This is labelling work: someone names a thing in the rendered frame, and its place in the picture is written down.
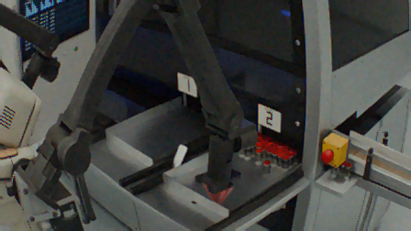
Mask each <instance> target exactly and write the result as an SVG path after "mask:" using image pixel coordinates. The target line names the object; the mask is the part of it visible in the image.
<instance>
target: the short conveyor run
mask: <svg viewBox="0 0 411 231"><path fill-rule="evenodd" d="M383 135H384V138H383V143H382V144H381V143H378V142H377V141H373V140H372V139H371V138H367V137H364V136H362V135H361V134H359V133H356V132H354V131H353V130H351V131H350V138H351V144H350V156H349V157H348V158H347V159H346V160H345V161H346V162H347V163H349V164H351V166H350V173H351V174H352V175H355V176H358V177H359V178H360V180H359V183H358V184H357V185H356V186H358V187H360V188H362V189H363V190H364V189H365V190H366V191H368V192H371V193H374V194H377V196H378V195H379V196H381V197H383V198H385V199H387V200H389V201H391V202H393V203H397V204H400V205H402V206H403V207H406V208H408V209H409V210H410V209H411V158H410V157H408V156H407V155H404V154H403V153H400V152H398V151H396V150H393V149H392V148H389V147H387V143H388V139H387V138H388V135H389V133H388V132H387V131H384V133H383ZM347 163H346V164H347Z"/></svg>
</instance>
